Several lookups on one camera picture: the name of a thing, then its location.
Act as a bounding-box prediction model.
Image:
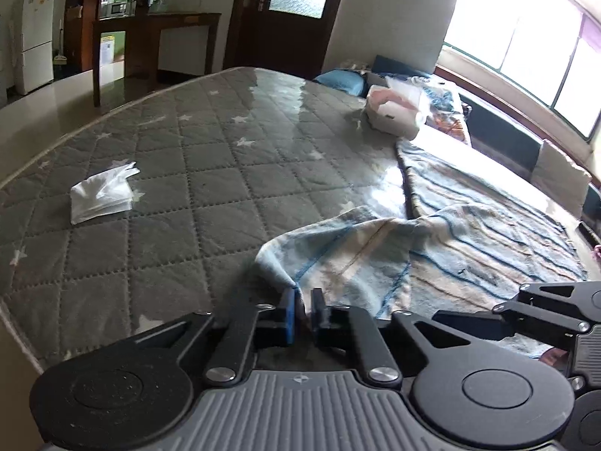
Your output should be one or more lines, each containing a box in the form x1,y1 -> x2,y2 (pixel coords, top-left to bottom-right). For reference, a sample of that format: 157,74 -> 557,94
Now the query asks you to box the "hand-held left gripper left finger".
119,288 -> 297,384

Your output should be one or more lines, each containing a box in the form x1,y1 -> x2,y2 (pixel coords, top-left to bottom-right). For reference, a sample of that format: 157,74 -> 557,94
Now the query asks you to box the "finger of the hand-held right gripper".
432,301 -> 591,352
519,282 -> 601,322

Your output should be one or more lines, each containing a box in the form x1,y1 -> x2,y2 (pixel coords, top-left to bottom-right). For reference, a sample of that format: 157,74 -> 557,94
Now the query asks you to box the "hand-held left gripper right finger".
310,288 -> 454,386

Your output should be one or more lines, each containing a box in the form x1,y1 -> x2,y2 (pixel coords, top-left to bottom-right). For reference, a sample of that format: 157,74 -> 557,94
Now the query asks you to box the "striped blue towel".
254,138 -> 590,358

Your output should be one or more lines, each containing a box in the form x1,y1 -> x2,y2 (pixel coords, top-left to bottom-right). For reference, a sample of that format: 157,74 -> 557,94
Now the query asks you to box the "black remote control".
577,222 -> 601,247

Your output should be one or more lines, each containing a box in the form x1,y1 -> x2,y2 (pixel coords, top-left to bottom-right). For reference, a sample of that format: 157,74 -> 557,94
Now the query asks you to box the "light grey cushion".
533,138 -> 593,217

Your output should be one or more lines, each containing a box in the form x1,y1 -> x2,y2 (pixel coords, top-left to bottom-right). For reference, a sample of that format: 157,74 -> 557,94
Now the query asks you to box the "grey quilted star table cover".
0,67 -> 601,372

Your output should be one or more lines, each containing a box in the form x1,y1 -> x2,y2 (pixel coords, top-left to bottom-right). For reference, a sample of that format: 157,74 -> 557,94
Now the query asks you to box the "white pink tissue box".
364,77 -> 430,141

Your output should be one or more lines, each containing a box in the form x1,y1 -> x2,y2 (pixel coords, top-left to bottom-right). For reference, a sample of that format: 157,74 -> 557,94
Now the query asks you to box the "butterfly print pillow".
408,77 -> 473,146

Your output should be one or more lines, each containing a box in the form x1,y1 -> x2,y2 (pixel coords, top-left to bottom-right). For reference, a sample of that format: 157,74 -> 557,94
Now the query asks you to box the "white paper tissue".
69,162 -> 142,225

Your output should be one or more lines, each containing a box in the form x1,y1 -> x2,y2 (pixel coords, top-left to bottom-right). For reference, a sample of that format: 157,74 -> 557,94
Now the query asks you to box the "blue pillow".
314,70 -> 369,97

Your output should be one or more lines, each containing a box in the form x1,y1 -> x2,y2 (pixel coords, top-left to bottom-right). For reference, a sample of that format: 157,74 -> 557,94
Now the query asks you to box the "green framed window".
441,0 -> 601,139

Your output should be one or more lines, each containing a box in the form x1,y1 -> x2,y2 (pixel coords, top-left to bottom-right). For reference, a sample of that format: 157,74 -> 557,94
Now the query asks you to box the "dark wooden glass door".
230,0 -> 353,80

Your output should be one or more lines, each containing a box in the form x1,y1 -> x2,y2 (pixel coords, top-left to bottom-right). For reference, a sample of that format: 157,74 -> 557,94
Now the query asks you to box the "dark wooden sideboard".
91,12 -> 222,108

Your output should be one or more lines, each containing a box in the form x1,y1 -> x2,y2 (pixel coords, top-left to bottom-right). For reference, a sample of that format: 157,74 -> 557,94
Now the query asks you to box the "green white poster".
100,31 -> 127,67

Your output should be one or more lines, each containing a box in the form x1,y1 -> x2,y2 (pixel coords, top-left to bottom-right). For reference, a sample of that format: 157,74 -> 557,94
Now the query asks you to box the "dark wooden shelf unit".
63,0 -> 172,73

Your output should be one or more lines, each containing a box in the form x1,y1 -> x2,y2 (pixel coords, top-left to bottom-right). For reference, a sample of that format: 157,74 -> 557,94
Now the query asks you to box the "white refrigerator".
13,0 -> 57,95

